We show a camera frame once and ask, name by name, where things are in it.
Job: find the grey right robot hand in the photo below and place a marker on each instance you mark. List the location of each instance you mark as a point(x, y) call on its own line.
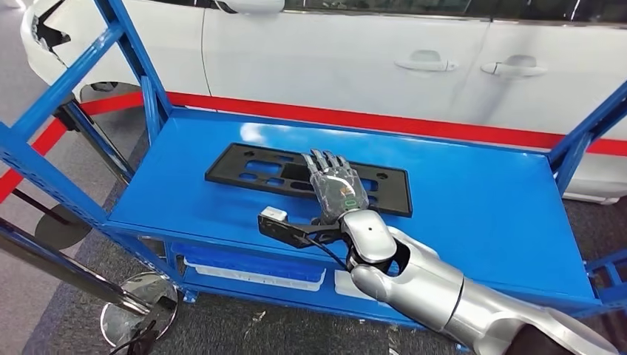
point(338, 191)

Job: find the black plastic car part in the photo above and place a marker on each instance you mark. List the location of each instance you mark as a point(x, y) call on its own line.
point(220, 171)

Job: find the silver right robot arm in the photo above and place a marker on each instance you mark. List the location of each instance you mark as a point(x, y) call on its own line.
point(426, 289)

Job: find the blue metal shelf rack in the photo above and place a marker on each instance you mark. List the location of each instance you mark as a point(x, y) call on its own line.
point(465, 196)
point(612, 294)

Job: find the long red barrier belt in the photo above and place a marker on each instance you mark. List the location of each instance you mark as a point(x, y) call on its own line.
point(392, 122)

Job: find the blue plastic crate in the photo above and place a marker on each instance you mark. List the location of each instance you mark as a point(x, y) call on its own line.
point(245, 262)

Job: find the white crate under blue crate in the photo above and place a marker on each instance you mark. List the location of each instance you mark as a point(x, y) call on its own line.
point(254, 283)

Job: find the white car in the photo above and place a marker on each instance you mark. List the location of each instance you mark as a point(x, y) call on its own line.
point(318, 63)

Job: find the white car side mirror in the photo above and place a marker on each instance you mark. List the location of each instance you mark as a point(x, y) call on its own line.
point(250, 6)

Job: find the chrome stanchion holding red belts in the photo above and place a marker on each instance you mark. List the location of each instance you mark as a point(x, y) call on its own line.
point(98, 142)

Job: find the chrome stanchion with chrome base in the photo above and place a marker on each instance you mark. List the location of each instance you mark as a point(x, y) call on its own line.
point(117, 313)

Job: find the thin stanchion with dark base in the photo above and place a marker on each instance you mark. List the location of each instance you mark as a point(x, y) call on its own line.
point(63, 230)

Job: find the short red barrier belt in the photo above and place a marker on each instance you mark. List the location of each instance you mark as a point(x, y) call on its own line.
point(29, 157)

